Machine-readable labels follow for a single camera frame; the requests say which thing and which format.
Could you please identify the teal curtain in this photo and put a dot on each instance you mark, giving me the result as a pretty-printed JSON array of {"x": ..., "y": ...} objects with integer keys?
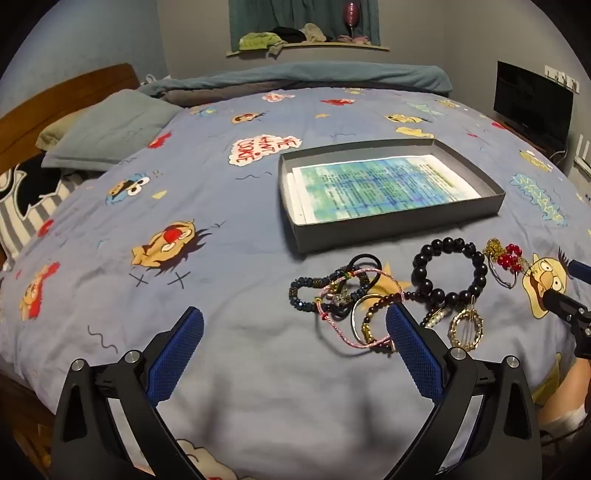
[{"x": 258, "y": 18}]

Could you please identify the wooden headboard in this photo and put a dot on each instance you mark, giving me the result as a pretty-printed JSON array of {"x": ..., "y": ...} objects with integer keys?
[{"x": 46, "y": 99}]

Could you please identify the beige pillow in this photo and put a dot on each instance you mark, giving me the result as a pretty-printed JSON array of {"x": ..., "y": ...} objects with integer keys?
[{"x": 53, "y": 134}]

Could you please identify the black white striped pillow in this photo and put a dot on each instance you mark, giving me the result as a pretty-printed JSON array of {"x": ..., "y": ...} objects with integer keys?
[{"x": 27, "y": 194}]

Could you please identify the pearl hair clip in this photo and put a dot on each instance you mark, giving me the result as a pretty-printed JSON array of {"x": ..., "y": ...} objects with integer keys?
[{"x": 436, "y": 316}]

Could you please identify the dark grey blanket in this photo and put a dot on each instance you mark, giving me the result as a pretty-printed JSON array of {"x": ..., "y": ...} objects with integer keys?
[{"x": 207, "y": 94}]

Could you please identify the beige cloth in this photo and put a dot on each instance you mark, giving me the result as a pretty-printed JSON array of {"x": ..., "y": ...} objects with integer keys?
[{"x": 314, "y": 32}]

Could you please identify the blue-green printed paper sheet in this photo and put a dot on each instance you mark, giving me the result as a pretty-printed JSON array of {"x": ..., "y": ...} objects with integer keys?
[{"x": 378, "y": 189}]

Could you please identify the wooden bed side rail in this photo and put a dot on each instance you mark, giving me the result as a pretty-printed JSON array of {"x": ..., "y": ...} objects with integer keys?
[{"x": 23, "y": 406}]

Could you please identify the black cloth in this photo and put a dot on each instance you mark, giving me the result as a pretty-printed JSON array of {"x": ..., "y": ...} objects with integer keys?
[{"x": 286, "y": 32}]

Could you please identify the blue cartoon printed duvet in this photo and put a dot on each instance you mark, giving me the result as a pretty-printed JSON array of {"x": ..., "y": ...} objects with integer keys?
[{"x": 231, "y": 258}]

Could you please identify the green cloth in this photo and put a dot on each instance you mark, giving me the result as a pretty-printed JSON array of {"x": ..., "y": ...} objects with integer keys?
[{"x": 254, "y": 41}]

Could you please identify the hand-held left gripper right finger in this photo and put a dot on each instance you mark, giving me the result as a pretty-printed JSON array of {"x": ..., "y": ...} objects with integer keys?
[{"x": 415, "y": 355}]

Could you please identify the white fleece cloth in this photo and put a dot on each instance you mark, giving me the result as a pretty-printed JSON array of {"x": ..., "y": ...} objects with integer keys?
[{"x": 565, "y": 422}]

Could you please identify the gold round hair clip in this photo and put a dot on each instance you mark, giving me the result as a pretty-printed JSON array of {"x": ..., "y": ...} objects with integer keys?
[{"x": 480, "y": 328}]

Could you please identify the grey pillow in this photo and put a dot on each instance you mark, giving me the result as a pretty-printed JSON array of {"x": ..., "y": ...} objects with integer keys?
[{"x": 115, "y": 129}]

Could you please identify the grey shallow cardboard box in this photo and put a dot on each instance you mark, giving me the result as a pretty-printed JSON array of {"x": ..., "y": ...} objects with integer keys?
[{"x": 392, "y": 230}]

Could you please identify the black television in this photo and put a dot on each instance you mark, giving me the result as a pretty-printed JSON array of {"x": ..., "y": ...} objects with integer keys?
[{"x": 526, "y": 101}]

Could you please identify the white wall fixture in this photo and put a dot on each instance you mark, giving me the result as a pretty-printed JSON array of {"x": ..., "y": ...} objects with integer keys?
[{"x": 582, "y": 152}]

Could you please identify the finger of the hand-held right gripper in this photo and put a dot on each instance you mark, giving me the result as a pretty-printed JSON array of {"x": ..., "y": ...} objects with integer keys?
[
  {"x": 577, "y": 266},
  {"x": 561, "y": 302}
]

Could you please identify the teal blanket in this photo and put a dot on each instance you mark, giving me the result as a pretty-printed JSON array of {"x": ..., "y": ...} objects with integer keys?
[{"x": 323, "y": 74}]

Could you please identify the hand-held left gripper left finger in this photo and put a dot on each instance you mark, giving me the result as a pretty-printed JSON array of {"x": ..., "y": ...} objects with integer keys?
[{"x": 178, "y": 355}]

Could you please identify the wooden television stand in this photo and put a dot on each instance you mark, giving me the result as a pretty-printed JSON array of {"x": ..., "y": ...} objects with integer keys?
[{"x": 549, "y": 150}]

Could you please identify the pink cloth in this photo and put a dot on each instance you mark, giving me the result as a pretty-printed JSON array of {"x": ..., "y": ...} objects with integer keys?
[{"x": 355, "y": 40}]

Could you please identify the person's leg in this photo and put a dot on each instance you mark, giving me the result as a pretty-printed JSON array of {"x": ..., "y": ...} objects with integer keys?
[{"x": 570, "y": 383}]

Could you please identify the window sill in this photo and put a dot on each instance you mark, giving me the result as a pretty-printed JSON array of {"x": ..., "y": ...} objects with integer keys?
[{"x": 323, "y": 46}]

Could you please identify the wall hook rack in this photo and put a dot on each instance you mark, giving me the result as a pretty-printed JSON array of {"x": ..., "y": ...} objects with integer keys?
[{"x": 561, "y": 78}]

